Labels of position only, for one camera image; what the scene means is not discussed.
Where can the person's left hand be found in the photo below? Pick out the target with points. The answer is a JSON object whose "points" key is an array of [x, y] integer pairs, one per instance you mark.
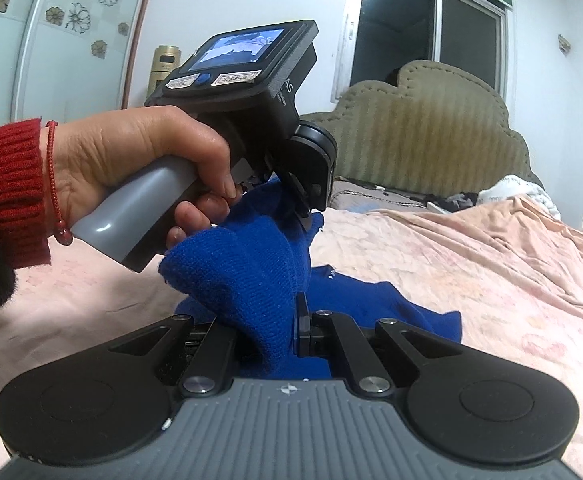
{"points": [[121, 145]]}

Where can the dark cloth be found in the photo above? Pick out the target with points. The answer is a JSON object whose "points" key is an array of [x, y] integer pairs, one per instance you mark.
{"points": [[454, 201]]}

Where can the white knit cloth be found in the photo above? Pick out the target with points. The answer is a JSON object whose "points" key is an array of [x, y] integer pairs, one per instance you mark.
{"points": [[506, 187]]}

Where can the gold tower fan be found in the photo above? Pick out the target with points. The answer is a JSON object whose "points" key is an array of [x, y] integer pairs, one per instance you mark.
{"points": [[164, 62]]}

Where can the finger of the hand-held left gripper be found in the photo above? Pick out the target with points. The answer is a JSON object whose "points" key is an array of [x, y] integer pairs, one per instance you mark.
{"points": [[305, 217]]}

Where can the dark sliding window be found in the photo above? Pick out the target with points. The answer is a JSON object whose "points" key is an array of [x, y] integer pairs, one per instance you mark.
{"points": [[396, 25]]}

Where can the pink bed sheet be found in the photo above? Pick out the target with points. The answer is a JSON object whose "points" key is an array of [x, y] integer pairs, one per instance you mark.
{"points": [[471, 270]]}

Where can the olive padded headboard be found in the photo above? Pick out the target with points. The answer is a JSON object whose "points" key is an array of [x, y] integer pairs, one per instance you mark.
{"points": [[421, 135]]}

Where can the person's left forearm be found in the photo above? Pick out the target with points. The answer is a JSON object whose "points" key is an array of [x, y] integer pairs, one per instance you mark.
{"points": [[11, 185]]}

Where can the small wall fixture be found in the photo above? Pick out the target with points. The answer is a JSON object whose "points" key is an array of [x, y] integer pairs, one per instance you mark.
{"points": [[564, 44]]}

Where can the blue knit sweater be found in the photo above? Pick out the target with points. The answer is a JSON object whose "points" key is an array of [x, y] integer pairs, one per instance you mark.
{"points": [[251, 270]]}

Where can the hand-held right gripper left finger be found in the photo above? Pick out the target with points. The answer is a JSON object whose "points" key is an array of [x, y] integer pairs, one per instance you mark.
{"points": [[216, 345]]}

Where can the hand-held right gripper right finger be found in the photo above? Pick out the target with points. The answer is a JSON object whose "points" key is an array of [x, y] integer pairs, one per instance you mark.
{"points": [[301, 327]]}

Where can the floral sliding wardrobe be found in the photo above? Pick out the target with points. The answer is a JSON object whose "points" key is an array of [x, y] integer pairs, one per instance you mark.
{"points": [[71, 75]]}

